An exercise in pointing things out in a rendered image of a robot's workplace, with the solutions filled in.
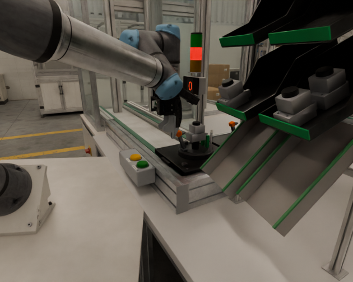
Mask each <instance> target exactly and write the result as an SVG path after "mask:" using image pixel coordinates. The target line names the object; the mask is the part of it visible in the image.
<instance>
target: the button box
mask: <svg viewBox="0 0 353 282"><path fill-rule="evenodd" d="M132 154H139V155H141V154H140V153H139V152H138V151H137V150H136V149H135V148H133V149H128V150H124V151H119V160H120V165H121V166H122V167H123V169H124V170H125V171H126V173H127V174H128V175H129V176H130V178H131V179H132V180H133V182H134V183H135V184H136V185H137V187H140V186H143V185H147V184H151V183H154V182H156V175H155V167H154V166H153V165H152V164H151V163H150V162H149V161H148V160H147V159H146V158H145V157H143V156H142V155H141V159H139V160H136V161H134V160H131V159H130V156H131V155H132ZM138 161H147V162H148V166H147V167H144V168H139V167H137V162H138Z"/></svg>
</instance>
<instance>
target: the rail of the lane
mask: <svg viewBox="0 0 353 282"><path fill-rule="evenodd" d="M105 123H106V124H105V128H106V136H107V137H108V138H109V139H110V140H111V141H112V142H113V143H114V145H115V146H116V147H117V148H118V149H119V150H120V151H124V150H128V149H133V148H135V149H136V150H137V151H138V152H139V153H140V154H141V155H142V156H143V157H145V158H146V159H147V160H148V161H149V162H150V163H151V164H152V165H153V166H154V167H155V175H156V182H154V183H151V184H150V185H151V186H152V188H153V189H154V190H155V191H156V192H157V193H158V194H159V195H160V197H161V198H162V199H163V200H164V202H166V203H167V204H168V206H169V207H170V208H171V209H172V210H173V212H174V213H175V214H176V215H177V214H180V213H183V212H186V211H188V210H189V183H188V182H187V181H186V180H185V179H184V178H182V177H181V176H180V175H179V174H178V173H176V172H175V171H174V170H173V169H172V168H170V162H169V161H167V160H166V159H165V158H164V157H162V158H161V159H160V158H159V157H157V156H156V155H155V154H153V153H152V152H151V151H150V150H149V149H148V148H146V147H145V146H144V145H143V144H142V143H140V142H139V141H138V140H137V139H136V138H135V137H133V136H132V135H131V134H130V133H129V132H127V131H126V130H125V129H123V128H122V127H121V126H120V125H119V124H118V123H116V122H115V121H114V120H113V119H109V120H105Z"/></svg>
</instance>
